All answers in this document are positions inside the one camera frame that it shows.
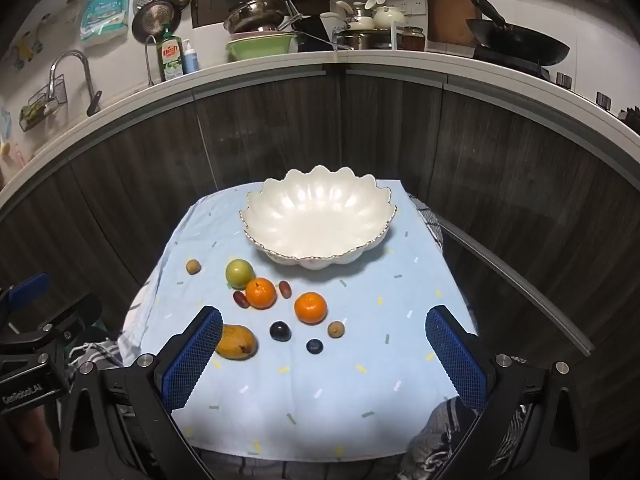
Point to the glass jar red contents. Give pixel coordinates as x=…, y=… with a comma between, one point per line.
x=412, y=39

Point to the grey metal bar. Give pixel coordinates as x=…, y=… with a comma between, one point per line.
x=525, y=285

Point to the dark purple plum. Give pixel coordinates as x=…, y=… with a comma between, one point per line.
x=280, y=331

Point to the wooden cutting board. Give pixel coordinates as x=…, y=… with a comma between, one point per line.
x=450, y=10

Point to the white scalloped bowl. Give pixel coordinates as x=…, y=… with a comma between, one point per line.
x=315, y=210

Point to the yellow mango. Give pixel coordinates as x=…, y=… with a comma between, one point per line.
x=237, y=342

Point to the blue pump bottle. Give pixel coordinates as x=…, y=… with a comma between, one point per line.
x=190, y=60

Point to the orange tangerine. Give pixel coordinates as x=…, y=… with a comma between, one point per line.
x=310, y=308
x=260, y=293

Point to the cream teapot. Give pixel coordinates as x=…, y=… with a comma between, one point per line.
x=389, y=17

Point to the hanging frying pan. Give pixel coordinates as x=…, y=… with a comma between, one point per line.
x=156, y=21

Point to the red grape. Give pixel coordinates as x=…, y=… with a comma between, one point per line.
x=240, y=299
x=284, y=289

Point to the brown longan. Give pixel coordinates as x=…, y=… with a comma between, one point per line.
x=336, y=329
x=193, y=266

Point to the teal wipes packet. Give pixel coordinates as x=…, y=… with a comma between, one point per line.
x=105, y=15

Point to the stacked steel bowls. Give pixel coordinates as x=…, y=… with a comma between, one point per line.
x=252, y=15

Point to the blueberry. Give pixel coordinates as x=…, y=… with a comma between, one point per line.
x=314, y=346

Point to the green round guava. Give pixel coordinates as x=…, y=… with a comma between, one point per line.
x=239, y=273

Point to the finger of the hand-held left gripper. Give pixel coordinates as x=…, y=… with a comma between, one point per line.
x=27, y=287
x=70, y=317

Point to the steel cooking pot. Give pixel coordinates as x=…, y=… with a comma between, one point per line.
x=360, y=40

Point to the steel kitchen faucet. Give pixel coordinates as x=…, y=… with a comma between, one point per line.
x=85, y=67

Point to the white wall socket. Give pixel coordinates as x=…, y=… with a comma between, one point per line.
x=413, y=7

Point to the green dish soap bottle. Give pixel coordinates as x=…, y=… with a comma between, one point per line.
x=170, y=57

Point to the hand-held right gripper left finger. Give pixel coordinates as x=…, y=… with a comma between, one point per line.
x=192, y=360

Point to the cream saucepan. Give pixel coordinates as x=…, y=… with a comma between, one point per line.
x=357, y=22

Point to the light blue confetti tablecloth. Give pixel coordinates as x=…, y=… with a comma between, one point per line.
x=325, y=390

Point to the thin steel faucet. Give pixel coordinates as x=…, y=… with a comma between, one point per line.
x=149, y=62

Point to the green basin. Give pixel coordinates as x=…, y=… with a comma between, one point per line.
x=260, y=47

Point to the white pitcher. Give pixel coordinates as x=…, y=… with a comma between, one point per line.
x=330, y=22

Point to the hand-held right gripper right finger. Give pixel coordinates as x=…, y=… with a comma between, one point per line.
x=455, y=360

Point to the black wok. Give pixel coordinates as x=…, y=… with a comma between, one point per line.
x=520, y=42

